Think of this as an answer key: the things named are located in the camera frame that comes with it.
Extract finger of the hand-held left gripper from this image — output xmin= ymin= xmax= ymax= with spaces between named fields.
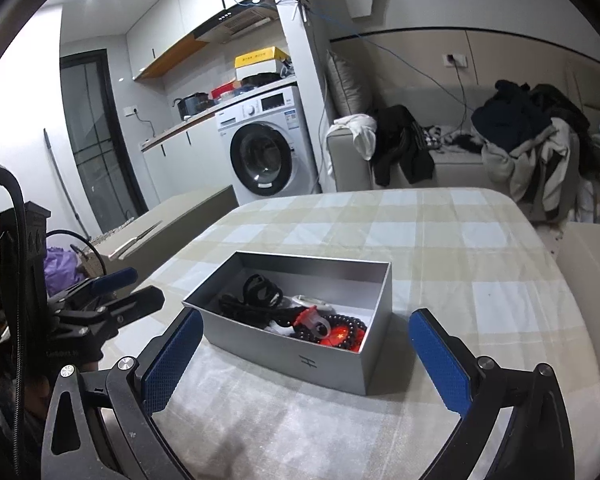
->
xmin=55 ymin=285 xmax=166 ymax=341
xmin=50 ymin=267 xmax=140 ymax=311

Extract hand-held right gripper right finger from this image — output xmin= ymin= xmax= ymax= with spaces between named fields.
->
xmin=408 ymin=308 xmax=578 ymax=480

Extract steel range hood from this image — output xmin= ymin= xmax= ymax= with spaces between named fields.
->
xmin=194 ymin=0 xmax=281 ymax=45

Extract black garment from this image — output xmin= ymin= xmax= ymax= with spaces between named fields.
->
xmin=370 ymin=105 xmax=436 ymax=186

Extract pile of dark clothes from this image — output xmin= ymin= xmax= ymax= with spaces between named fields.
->
xmin=471 ymin=80 xmax=598 ymax=161

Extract person's left hand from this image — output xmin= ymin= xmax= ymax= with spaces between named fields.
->
xmin=22 ymin=372 xmax=56 ymax=418

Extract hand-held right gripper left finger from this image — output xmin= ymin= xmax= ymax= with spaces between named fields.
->
xmin=40 ymin=308 xmax=204 ymax=480

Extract black power cable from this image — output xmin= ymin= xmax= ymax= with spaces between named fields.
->
xmin=452 ymin=65 xmax=470 ymax=131

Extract black cooking pot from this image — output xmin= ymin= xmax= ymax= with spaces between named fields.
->
xmin=174 ymin=92 xmax=210 ymax=116

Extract white garment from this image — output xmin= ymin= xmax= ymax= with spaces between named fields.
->
xmin=327 ymin=114 xmax=378 ymax=161

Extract white washing machine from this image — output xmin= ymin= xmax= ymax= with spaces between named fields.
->
xmin=216 ymin=85 xmax=323 ymax=207

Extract beige sofa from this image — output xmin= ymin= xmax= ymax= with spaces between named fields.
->
xmin=326 ymin=85 xmax=600 ymax=221

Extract yellow box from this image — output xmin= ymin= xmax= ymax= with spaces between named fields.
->
xmin=234 ymin=47 xmax=288 ymax=81

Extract purple plastic bag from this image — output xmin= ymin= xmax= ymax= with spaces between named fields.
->
xmin=45 ymin=247 xmax=86 ymax=296

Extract grey cardboard box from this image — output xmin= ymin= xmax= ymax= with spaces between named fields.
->
xmin=181 ymin=251 xmax=393 ymax=395

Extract black hair ties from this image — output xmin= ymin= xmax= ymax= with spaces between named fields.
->
xmin=242 ymin=274 xmax=284 ymax=306

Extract black cord bracelet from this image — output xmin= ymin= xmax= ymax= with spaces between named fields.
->
xmin=219 ymin=292 xmax=281 ymax=328

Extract dark bead bracelet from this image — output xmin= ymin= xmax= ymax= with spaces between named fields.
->
xmin=280 ymin=312 xmax=368 ymax=356

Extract grey mop handle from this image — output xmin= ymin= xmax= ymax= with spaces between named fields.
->
xmin=42 ymin=129 xmax=88 ymax=238

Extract beige seat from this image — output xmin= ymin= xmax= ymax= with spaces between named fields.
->
xmin=555 ymin=222 xmax=600 ymax=461

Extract white kitchen base cabinet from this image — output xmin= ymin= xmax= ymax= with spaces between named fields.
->
xmin=140 ymin=115 xmax=236 ymax=211

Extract red tag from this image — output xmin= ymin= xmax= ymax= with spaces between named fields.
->
xmin=320 ymin=327 xmax=351 ymax=348

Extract black framed glass door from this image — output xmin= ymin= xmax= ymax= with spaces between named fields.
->
xmin=60 ymin=50 xmax=148 ymax=233

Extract white upper cabinets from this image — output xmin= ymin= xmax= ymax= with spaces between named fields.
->
xmin=127 ymin=0 xmax=281 ymax=81

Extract grey striped pillow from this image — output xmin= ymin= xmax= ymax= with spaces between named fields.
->
xmin=326 ymin=50 xmax=373 ymax=121

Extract grey white hoodie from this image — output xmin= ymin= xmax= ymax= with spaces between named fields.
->
xmin=481 ymin=117 xmax=581 ymax=223

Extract red hair clip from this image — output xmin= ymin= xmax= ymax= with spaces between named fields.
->
xmin=292 ymin=310 xmax=331 ymax=341

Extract white hair accessory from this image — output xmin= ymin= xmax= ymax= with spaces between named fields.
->
xmin=290 ymin=295 xmax=336 ymax=311

